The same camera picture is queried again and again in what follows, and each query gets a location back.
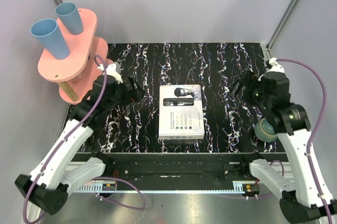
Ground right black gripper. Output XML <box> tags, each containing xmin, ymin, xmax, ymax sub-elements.
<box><xmin>227</xmin><ymin>68</ymin><xmax>272</xmax><ymax>111</ymax></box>

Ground white clipper kit box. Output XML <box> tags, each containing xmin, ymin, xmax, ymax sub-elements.
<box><xmin>158</xmin><ymin>85</ymin><xmax>205</xmax><ymax>144</ymax></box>

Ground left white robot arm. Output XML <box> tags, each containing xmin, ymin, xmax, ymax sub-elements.
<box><xmin>15</xmin><ymin>75</ymin><xmax>144</xmax><ymax>215</ymax></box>

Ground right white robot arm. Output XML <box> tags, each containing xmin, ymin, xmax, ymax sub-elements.
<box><xmin>230</xmin><ymin>70</ymin><xmax>336</xmax><ymax>223</ymax></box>

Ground green ceramic bowl cup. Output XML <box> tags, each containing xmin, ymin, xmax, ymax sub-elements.
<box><xmin>254</xmin><ymin>118</ymin><xmax>277</xmax><ymax>142</ymax></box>

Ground pink tiered wooden shelf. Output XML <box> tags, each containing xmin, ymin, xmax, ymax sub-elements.
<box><xmin>37</xmin><ymin>8</ymin><xmax>112</xmax><ymax>104</ymax></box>

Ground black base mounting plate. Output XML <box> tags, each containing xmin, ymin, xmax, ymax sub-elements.
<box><xmin>73</xmin><ymin>152</ymin><xmax>284</xmax><ymax>185</ymax></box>

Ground far blue plastic cup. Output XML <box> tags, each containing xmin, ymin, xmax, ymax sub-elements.
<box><xmin>55</xmin><ymin>2</ymin><xmax>83</xmax><ymax>35</ymax></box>

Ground blue plastic cup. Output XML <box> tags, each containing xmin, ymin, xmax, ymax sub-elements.
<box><xmin>31</xmin><ymin>18</ymin><xmax>70</xmax><ymax>60</ymax></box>
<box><xmin>55</xmin><ymin>2</ymin><xmax>83</xmax><ymax>35</ymax></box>

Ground near blue plastic cup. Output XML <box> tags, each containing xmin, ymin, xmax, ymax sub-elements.
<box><xmin>31</xmin><ymin>18</ymin><xmax>70</xmax><ymax>60</ymax></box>

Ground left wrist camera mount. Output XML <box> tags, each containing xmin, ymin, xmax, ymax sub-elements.
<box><xmin>106</xmin><ymin>62</ymin><xmax>123</xmax><ymax>84</ymax></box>

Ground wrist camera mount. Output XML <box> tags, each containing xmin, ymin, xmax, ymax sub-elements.
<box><xmin>258</xmin><ymin>57</ymin><xmax>285</xmax><ymax>81</ymax></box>
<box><xmin>106</xmin><ymin>62</ymin><xmax>123</xmax><ymax>84</ymax></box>

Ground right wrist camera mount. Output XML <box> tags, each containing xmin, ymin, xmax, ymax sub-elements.
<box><xmin>258</xmin><ymin>57</ymin><xmax>285</xmax><ymax>81</ymax></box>

